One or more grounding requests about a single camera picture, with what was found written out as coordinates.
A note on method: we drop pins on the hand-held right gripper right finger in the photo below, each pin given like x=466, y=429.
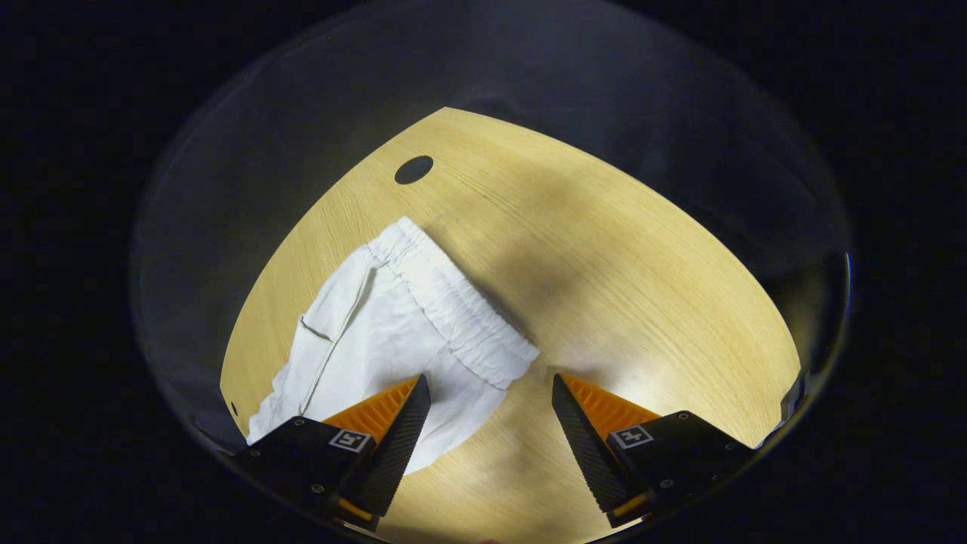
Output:
x=585, y=453

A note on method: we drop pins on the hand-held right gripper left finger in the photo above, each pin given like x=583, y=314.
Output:
x=396, y=446

